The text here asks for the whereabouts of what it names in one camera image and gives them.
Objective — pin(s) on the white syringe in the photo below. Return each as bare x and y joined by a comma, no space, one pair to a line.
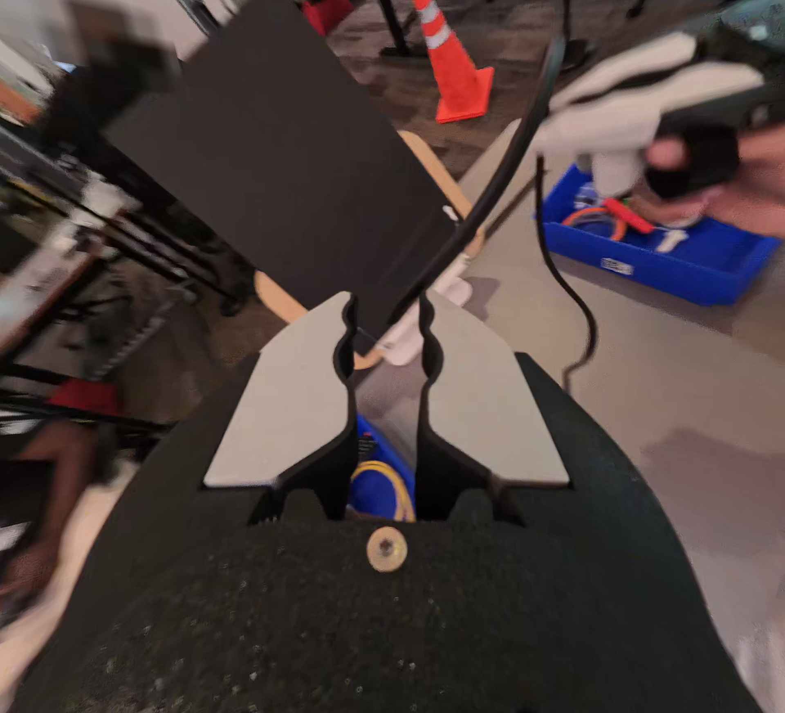
668,240

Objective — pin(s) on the red block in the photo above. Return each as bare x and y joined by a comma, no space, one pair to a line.
628,216

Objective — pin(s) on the black board with wooden edge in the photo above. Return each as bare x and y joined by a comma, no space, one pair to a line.
276,161

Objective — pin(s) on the orange traffic cone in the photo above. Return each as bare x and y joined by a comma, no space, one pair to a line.
454,75

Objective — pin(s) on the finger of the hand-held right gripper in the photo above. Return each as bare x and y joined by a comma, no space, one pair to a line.
638,69
613,118

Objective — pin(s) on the red floor bin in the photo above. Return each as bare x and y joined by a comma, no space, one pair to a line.
328,10

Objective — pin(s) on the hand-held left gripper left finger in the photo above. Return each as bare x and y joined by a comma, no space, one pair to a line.
282,406

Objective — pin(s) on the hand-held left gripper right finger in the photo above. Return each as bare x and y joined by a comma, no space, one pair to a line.
490,412

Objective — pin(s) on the blue plastic bin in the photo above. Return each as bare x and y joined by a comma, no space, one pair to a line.
374,492
705,277

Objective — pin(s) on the person's right hand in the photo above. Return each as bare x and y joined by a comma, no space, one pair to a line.
760,191

